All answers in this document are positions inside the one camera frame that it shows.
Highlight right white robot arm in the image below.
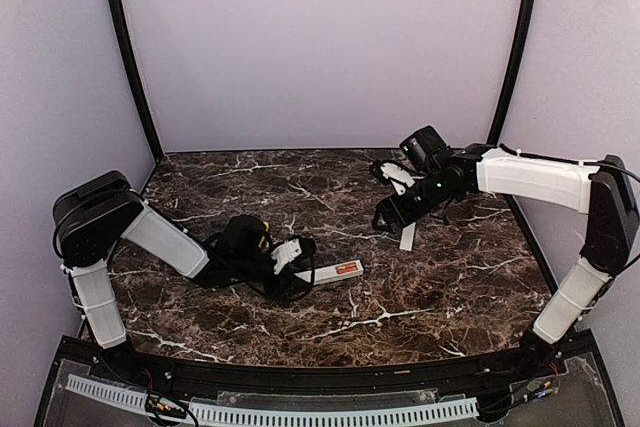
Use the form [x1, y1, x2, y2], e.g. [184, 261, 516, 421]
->
[370, 126, 639, 377]

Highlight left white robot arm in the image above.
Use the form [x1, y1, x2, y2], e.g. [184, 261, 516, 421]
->
[52, 170, 317, 349]

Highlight yellow handled screwdriver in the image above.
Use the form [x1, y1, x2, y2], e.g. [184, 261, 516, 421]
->
[258, 221, 272, 252]

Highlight right black frame post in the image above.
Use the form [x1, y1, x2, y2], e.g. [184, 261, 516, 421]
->
[487, 0, 535, 144]

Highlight black frame post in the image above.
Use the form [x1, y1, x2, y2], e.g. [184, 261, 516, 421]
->
[487, 0, 535, 144]
[108, 0, 164, 163]

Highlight white battery cover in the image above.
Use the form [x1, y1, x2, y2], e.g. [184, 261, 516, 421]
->
[399, 223, 416, 252]

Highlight white remote control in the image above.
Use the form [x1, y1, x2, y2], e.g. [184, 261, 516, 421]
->
[295, 260, 364, 285]

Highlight left black frame post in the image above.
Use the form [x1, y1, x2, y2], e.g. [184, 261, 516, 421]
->
[108, 0, 164, 163]

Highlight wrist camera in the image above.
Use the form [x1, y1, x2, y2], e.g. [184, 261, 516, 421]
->
[270, 236, 317, 275]
[369, 160, 415, 195]

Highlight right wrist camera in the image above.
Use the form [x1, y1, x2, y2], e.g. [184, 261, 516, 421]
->
[369, 160, 415, 195]

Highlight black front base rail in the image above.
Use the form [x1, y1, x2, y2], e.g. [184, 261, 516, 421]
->
[92, 348, 552, 398]

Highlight white slotted cable duct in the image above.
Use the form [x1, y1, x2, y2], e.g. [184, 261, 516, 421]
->
[65, 374, 479, 426]

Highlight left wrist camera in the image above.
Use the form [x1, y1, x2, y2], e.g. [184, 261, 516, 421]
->
[270, 236, 317, 275]

